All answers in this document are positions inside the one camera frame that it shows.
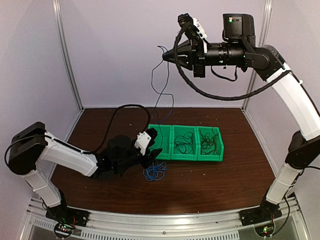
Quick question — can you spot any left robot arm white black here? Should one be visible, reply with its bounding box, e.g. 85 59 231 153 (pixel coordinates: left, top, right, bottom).
4 121 163 222

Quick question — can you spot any right aluminium frame post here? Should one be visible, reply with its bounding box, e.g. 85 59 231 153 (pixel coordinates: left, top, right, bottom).
241 0 273 111

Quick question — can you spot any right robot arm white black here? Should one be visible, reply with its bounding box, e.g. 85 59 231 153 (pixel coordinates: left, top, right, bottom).
162 13 320 221

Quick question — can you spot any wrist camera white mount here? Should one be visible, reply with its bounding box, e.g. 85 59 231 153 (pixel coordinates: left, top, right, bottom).
134 128 158 156
177 13 209 54

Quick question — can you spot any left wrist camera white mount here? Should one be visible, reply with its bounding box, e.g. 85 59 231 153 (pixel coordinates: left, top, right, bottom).
134 128 158 156

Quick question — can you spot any black thin cable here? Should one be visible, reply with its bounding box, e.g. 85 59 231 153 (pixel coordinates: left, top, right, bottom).
199 127 222 156

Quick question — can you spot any arm braided black cable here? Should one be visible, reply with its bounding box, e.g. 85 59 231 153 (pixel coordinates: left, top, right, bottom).
173 24 293 101
84 104 152 155

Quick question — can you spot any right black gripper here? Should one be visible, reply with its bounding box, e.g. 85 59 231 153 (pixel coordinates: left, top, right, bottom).
162 37 247 77

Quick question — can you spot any green bin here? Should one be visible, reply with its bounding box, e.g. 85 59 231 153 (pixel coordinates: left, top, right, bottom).
171 125 199 162
148 124 173 161
196 126 225 162

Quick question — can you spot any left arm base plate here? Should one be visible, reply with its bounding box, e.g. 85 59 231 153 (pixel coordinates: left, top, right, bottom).
45 207 90 227

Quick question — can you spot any dark blue cable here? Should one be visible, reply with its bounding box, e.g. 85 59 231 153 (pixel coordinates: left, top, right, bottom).
150 44 175 151

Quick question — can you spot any aluminium frame post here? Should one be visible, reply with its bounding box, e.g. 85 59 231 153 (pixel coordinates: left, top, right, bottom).
241 0 273 111
52 0 84 112

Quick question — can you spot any left arm braided black cable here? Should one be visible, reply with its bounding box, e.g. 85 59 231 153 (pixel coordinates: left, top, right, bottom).
84 104 152 155

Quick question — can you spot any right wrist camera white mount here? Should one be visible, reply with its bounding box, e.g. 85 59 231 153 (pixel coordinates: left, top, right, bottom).
177 13 209 54

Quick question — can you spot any left aluminium frame post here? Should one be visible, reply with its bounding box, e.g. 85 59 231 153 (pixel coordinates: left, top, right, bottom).
52 0 84 112

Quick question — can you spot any front aluminium rail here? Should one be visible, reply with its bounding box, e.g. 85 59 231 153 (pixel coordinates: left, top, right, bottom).
18 197 311 240

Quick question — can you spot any right arm braided black cable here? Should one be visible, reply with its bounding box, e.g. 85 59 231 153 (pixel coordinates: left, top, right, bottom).
173 24 293 101

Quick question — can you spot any brown thin cable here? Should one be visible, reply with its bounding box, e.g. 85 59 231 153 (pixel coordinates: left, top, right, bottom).
173 131 195 155

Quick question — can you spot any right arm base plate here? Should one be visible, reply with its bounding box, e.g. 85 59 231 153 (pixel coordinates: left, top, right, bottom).
239 206 283 227

